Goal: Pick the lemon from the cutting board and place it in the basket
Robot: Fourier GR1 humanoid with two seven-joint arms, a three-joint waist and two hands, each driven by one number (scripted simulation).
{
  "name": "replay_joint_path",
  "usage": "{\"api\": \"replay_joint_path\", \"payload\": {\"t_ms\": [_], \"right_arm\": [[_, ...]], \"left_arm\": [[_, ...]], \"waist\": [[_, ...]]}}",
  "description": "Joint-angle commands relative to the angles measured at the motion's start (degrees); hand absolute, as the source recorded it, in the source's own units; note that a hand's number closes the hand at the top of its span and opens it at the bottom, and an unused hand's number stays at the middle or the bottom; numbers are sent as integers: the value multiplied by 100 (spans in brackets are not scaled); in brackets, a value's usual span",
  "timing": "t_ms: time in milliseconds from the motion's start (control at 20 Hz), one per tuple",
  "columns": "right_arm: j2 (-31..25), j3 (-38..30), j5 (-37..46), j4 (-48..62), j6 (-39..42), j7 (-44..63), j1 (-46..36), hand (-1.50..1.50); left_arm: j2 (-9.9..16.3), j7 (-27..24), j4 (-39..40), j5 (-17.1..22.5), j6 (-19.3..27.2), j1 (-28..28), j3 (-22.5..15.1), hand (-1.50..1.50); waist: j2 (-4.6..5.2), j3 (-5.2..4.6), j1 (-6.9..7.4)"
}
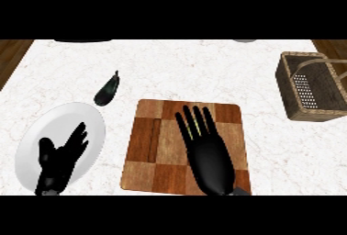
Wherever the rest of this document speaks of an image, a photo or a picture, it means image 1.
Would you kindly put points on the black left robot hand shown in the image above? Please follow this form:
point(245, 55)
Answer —
point(57, 162)

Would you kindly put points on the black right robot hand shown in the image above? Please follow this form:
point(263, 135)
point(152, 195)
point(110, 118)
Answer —
point(209, 162)

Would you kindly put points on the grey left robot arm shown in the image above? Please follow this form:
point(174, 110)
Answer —
point(50, 192)

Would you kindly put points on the yellow lemon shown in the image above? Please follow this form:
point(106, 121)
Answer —
point(198, 132)

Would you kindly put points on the checkered wooden cutting board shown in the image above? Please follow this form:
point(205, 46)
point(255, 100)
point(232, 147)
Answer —
point(155, 153)

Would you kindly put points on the brown wicker basket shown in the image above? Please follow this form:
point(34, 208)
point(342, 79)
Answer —
point(311, 87)

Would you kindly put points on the white oval plate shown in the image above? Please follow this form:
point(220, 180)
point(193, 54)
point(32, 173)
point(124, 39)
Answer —
point(48, 128)

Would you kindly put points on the dark eggplant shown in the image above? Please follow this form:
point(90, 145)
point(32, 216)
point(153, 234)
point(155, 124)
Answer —
point(106, 91)

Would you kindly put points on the dark flat object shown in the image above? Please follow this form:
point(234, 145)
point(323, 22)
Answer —
point(82, 40)

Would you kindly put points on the grey round object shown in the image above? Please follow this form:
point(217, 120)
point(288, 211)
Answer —
point(243, 40)

